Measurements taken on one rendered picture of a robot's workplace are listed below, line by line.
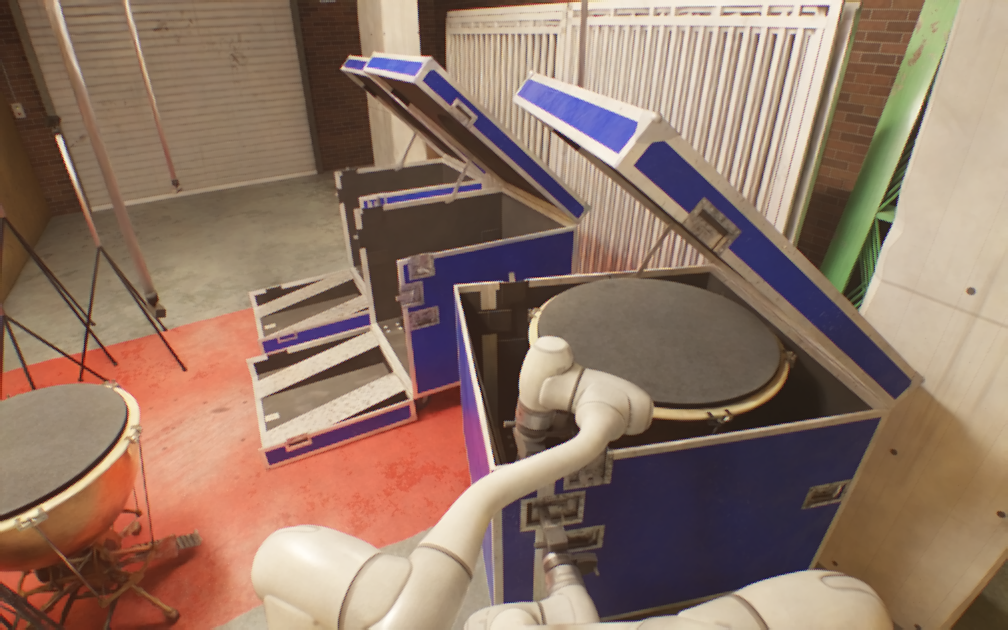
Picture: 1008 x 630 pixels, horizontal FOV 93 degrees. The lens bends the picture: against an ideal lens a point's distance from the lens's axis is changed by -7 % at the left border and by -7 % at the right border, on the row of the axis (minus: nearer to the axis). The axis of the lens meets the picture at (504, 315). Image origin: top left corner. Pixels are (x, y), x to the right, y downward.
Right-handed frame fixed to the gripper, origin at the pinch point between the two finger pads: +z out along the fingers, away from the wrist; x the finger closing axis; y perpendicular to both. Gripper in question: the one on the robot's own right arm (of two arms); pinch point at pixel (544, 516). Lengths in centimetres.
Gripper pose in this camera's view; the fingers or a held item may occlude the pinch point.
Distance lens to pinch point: 144.5
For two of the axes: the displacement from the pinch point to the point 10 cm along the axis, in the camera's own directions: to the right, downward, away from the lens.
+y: -9.9, 0.9, -1.4
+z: -1.7, -4.8, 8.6
